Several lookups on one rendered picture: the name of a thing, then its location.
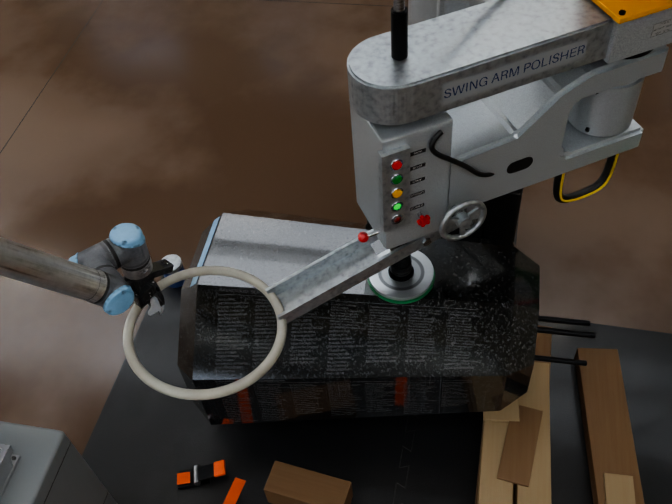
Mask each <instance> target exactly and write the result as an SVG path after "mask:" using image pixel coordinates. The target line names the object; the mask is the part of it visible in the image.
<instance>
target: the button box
mask: <svg viewBox="0 0 672 504"><path fill-rule="evenodd" d="M396 159H401V160H402V161H403V165H402V167H401V168H400V169H398V170H395V171H394V170H391V169H390V165H391V163H392V162H393V161H394V160H396ZM396 174H402V175H403V180H402V181H401V182H400V183H399V184H396V185H393V184H391V182H390V180H391V178H392V177H393V176H394V175H396ZM378 178H379V204H380V227H381V229H382V230H383V232H384V233H385V232H388V231H390V230H393V229H396V228H399V227H402V226H404V225H407V224H410V147H409V145H408V144H405V145H402V146H399V147H396V148H393V149H390V150H387V151H382V150H380V151H378ZM396 188H402V189H403V194H402V195H401V196H400V197H398V198H392V197H391V192H392V191H393V190H394V189H396ZM397 201H401V202H403V207H402V208H401V209H400V210H399V211H396V212H394V211H392V210H391V206H392V205H393V204H394V203H395V202H397ZM397 214H402V215H403V220H402V221H401V222H400V223H398V224H392V222H391V220H392V218H393V217H394V216H395V215H397Z"/></svg>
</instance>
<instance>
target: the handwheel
mask: <svg viewBox="0 0 672 504"><path fill-rule="evenodd" d="M469 206H476V207H475V208H474V209H473V210H471V211H470V212H469V213H467V212H461V209H463V208H466V207H469ZM479 211H480V216H479V218H478V220H477V221H476V222H475V224H474V225H473V226H471V227H470V228H469V229H467V230H466V231H465V228H467V227H469V226H470V224H471V222H472V219H471V217H472V216H474V215H475V214H476V213H477V212H479ZM453 215H454V216H455V217H452V216H453ZM486 215H487V208H486V206H485V204H484V203H483V202H481V201H479V200H466V201H463V202H460V203H458V204H457V205H453V206H452V207H451V208H450V209H449V210H448V211H447V212H446V213H445V215H444V216H443V217H442V219H441V221H440V224H439V233H440V235H441V237H442V238H444V239H446V240H449V241H456V240H461V239H463V238H466V237H468V236H470V235H471V234H473V233H474V232H475V231H476V230H477V229H479V227H480V226H481V225H482V224H483V222H484V220H485V218H486ZM446 223H455V224H456V225H457V227H458V228H459V234H454V235H451V234H448V233H446V231H445V226H446Z"/></svg>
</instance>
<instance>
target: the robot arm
mask: <svg viewBox="0 0 672 504"><path fill-rule="evenodd" d="M120 267H121V270H122V272H123V275H124V276H123V277H122V276H121V275H120V273H119V272H118V271H117V270H116V269H118V268H120ZM173 267H174V265H173V264H172V263H170V262H169V261H167V260H166V259H162V260H159V261H156V262H153V263H152V261H151V257H150V255H149V251H148V248H147V245H146V241H145V236H144V234H143V232H142V230H141V229H140V227H138V226H137V225H135V224H132V223H122V224H119V225H117V226H115V227H114V228H113V229H112V230H111V232H110V234H109V238H107V239H105V240H103V241H101V242H99V243H97V244H95V245H93V246H91V247H89V248H87V249H85V250H83V251H81V252H79V253H76V255H74V256H72V257H70V258H69V260H66V259H63V258H60V257H58V256H55V255H52V254H49V253H46V252H43V251H40V250H37V249H34V248H31V247H28V246H25V245H22V244H20V243H17V242H14V241H11V240H8V239H5V238H2V237H0V276H4V277H7V278H10V279H14V280H17V281H21V282H24V283H27V284H31V285H34V286H38V287H41V288H44V289H48V290H51V291H54V292H58V293H61V294H65V295H68V296H71V297H75V298H78V299H82V300H85V301H87V302H89V303H92V304H95V305H99V306H101V307H103V310H104V311H105V312H106V313H107V314H109V315H119V314H121V313H123V312H125V311H126V310H127V309H128V308H129V307H130V306H131V305H132V303H133V301H134V304H135V303H136V305H138V306H139V307H140V308H141V309H142V308H143V307H144V306H145V305H148V306H149V305H150V304H151V307H150V309H149V311H148V315H150V316H151V315H153V314H155V313H156V312H158V311H159V313H160V314H162V313H163V310H164V304H165V300H164V296H163V294H162V292H161V290H160V288H159V286H158V284H157V283H156V282H155V281H154V278H156V277H159V276H162V275H165V274H168V273H171V272H172V271H173ZM153 295H154V296H153Z"/></svg>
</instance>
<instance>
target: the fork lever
mask: <svg viewBox="0 0 672 504"><path fill-rule="evenodd" d="M457 228H458V227H457V225H456V224H455V223H447V226H446V228H445V231H446V233H450V232H452V231H454V230H455V229H457ZM439 238H441V235H440V233H439V231H438V232H435V233H432V234H430V235H427V236H424V237H421V238H419V239H416V240H413V241H410V242H408V243H405V244H404V245H402V246H400V247H398V248H396V249H395V250H393V251H391V252H389V253H387V254H386V255H384V256H382V257H380V258H378V256H377V255H376V253H375V251H374V250H373V248H372V246H371V243H373V242H375V241H377V240H379V238H378V236H377V235H375V236H372V237H370V238H369V239H368V241H367V242H365V243H362V242H360V241H359V240H358V237H357V238H355V239H354V240H352V241H350V242H348V243H346V244H345V245H343V246H341V247H339V248H337V249H336V250H334V251H332V252H330V253H329V254H327V255H325V256H323V257H321V258H320V259H318V260H316V261H314V262H312V263H311V264H309V265H307V266H305V267H304V268H302V269H300V270H298V271H296V272H295V273H293V274H291V275H289V276H288V277H286V278H284V279H282V280H280V281H279V282H277V283H275V284H273V285H271V286H270V287H268V288H266V289H265V290H266V292H267V293H268V294H269V293H272V292H274V293H276V295H277V296H278V298H279V299H280V301H281V303H282V305H283V308H284V310H285V311H284V312H282V313H280V314H278V315H277V318H278V319H279V320H281V319H286V320H287V323H289V322H291V321H293V320H294V319H296V318H298V317H300V316H302V315H303V314H305V313H307V312H309V311H311V310H312V309H314V308H316V307H318V306H319V305H321V304H323V303H325V302H327V301H328V300H330V299H332V298H334V297H336V296H337V295H339V294H341V293H343V292H345V291H346V290H348V289H350V288H352V287H353V286H355V285H357V284H359V283H361V282H362V281H364V280H366V279H368V278H370V277H371V276H373V275H375V274H377V273H379V272H380V271H382V270H384V269H386V268H387V267H389V266H391V265H393V264H395V263H396V262H398V261H400V260H402V259H404V258H405V257H407V256H409V255H411V254H412V253H414V252H416V251H418V250H420V249H421V248H423V247H425V246H428V245H429V244H430V243H432V242H434V241H436V240H438V239H439Z"/></svg>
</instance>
